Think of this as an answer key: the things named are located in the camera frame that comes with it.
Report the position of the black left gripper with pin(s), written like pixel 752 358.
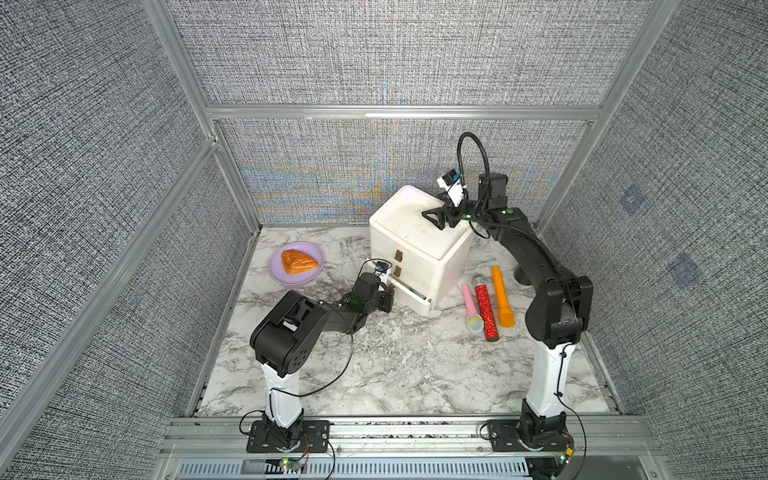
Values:
pixel 385 297

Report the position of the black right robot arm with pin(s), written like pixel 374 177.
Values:
pixel 555 319

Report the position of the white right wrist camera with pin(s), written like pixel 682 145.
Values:
pixel 452 182

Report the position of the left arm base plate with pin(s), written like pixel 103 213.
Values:
pixel 265 437

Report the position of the purple plate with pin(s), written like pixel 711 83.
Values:
pixel 277 272

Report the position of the orange pastry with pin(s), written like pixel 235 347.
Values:
pixel 296 262

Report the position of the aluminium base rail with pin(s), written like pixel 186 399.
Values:
pixel 597 446

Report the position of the orange microphone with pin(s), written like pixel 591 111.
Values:
pixel 505 313

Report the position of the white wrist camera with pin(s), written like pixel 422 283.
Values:
pixel 452 182
pixel 382 269

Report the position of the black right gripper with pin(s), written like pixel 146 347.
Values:
pixel 451 213

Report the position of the pink microphone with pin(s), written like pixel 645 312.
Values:
pixel 474 321

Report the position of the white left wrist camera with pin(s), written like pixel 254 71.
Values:
pixel 382 269

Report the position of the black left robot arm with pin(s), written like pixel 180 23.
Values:
pixel 283 341

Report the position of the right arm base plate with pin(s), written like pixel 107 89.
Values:
pixel 528 434

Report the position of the red glitter microphone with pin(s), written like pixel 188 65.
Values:
pixel 485 308

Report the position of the white three-drawer storage unit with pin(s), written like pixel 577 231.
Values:
pixel 428 260

